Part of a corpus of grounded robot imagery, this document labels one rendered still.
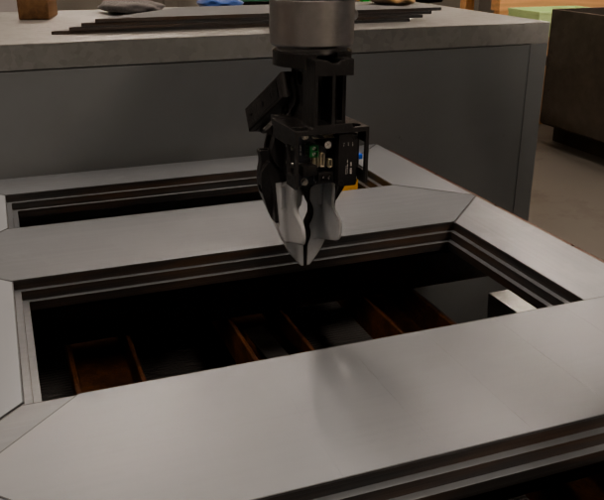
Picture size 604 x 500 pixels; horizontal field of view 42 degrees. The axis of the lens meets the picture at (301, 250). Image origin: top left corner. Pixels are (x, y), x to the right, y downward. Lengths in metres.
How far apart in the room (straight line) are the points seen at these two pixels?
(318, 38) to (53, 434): 0.38
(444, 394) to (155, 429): 0.24
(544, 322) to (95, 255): 0.52
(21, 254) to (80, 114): 0.40
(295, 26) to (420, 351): 0.31
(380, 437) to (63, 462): 0.23
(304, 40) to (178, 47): 0.68
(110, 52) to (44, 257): 0.46
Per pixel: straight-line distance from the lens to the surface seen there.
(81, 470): 0.61
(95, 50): 1.34
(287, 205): 0.76
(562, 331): 0.81
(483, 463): 0.63
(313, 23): 0.69
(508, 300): 1.27
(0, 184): 1.31
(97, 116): 1.35
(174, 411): 0.66
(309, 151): 0.70
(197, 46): 1.36
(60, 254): 0.99
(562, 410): 0.68
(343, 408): 0.65
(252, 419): 0.64
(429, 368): 0.71
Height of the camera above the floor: 1.20
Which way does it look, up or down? 22 degrees down
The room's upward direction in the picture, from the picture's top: straight up
